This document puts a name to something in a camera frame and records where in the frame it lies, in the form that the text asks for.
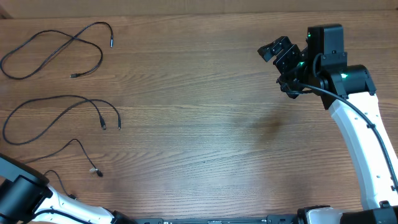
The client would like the black usb cable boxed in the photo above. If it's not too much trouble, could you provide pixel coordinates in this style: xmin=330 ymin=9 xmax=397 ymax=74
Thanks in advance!
xmin=21 ymin=138 xmax=104 ymax=200
xmin=2 ymin=95 xmax=122 ymax=146
xmin=0 ymin=21 xmax=114 ymax=81

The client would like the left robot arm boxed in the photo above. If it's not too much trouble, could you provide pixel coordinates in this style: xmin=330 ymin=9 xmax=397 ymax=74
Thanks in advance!
xmin=1 ymin=154 xmax=135 ymax=224

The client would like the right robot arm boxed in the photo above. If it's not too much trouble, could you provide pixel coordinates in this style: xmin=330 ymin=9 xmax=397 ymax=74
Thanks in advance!
xmin=258 ymin=24 xmax=397 ymax=224

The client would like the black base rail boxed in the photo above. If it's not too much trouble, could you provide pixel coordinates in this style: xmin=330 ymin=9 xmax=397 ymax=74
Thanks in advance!
xmin=133 ymin=205 xmax=343 ymax=224

